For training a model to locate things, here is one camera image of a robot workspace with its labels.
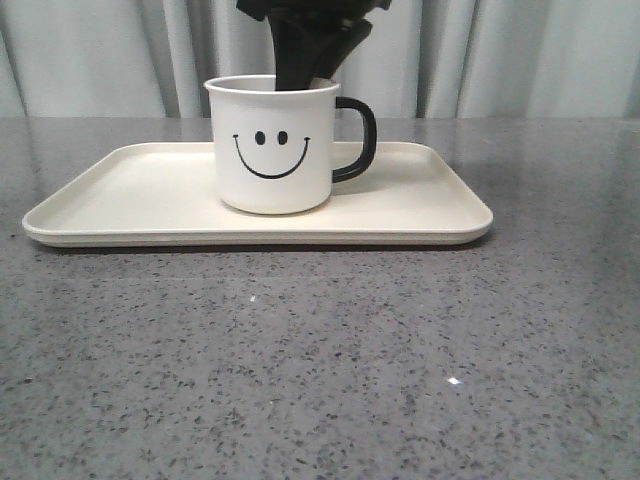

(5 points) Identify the white smiley mug black handle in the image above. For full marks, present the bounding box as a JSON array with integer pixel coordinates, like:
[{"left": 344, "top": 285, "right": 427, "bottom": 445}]
[{"left": 204, "top": 75, "right": 377, "bottom": 215}]

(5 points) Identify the grey-white curtain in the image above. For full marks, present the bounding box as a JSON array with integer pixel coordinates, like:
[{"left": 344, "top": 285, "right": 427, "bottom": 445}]
[{"left": 1, "top": 1, "right": 639, "bottom": 119}]

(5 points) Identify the cream rectangular tray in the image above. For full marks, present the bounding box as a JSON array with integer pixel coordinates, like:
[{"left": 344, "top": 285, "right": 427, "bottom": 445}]
[{"left": 22, "top": 142, "right": 494, "bottom": 248}]

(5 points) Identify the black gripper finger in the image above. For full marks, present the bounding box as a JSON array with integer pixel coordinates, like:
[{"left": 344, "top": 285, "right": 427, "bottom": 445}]
[
  {"left": 310, "top": 18, "right": 371, "bottom": 82},
  {"left": 267, "top": 12, "right": 322, "bottom": 91}
]

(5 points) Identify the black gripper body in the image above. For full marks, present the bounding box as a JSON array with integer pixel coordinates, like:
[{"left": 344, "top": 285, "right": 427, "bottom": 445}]
[{"left": 236, "top": 0, "right": 391, "bottom": 21}]

